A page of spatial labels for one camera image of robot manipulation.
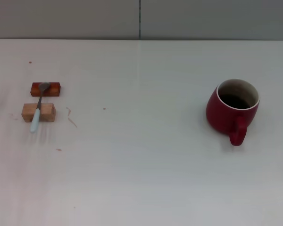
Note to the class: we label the red ceramic coffee cup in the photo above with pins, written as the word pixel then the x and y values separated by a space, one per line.
pixel 219 115

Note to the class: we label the dark reddish wooden block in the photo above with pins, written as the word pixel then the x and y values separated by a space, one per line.
pixel 54 89

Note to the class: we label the light wooden block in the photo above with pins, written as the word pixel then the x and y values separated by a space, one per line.
pixel 47 111

